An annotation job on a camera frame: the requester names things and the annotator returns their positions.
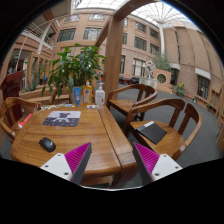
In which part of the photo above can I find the yellow bottle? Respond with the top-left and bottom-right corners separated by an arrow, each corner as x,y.
83,81 -> 92,104

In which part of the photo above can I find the far right wooden chair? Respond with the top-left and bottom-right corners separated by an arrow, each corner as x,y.
107,84 -> 158,116

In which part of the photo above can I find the black computer mouse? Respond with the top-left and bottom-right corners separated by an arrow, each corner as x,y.
39,137 -> 56,152

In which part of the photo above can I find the wooden chair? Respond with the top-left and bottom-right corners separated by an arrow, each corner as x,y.
107,84 -> 158,116
0,97 -> 41,142
123,99 -> 202,160

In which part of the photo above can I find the left wooden chair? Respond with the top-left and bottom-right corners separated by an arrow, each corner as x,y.
0,97 -> 41,142

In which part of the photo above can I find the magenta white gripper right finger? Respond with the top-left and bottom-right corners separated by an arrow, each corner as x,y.
133,143 -> 182,185

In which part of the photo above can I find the wooden table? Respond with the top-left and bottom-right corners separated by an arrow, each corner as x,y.
10,106 -> 137,187

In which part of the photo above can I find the near right wooden chair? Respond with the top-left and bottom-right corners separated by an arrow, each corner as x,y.
123,99 -> 202,160

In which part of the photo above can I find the clear pump sanitizer bottle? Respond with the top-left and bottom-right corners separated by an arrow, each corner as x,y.
95,83 -> 105,106

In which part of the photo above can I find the red item on chair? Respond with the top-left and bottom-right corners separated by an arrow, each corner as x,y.
18,114 -> 32,128

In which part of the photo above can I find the blue tube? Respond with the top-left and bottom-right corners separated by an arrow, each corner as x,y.
73,86 -> 81,106

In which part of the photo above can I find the wooden pillar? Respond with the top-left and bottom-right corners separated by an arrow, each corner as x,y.
95,0 -> 154,99

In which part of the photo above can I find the black notebook on chair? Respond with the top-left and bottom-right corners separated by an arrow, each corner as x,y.
137,121 -> 167,144

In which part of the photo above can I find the green potted plant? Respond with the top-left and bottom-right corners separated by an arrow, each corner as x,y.
42,43 -> 106,104

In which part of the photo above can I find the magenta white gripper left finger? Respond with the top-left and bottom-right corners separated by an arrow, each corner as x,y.
41,143 -> 92,185

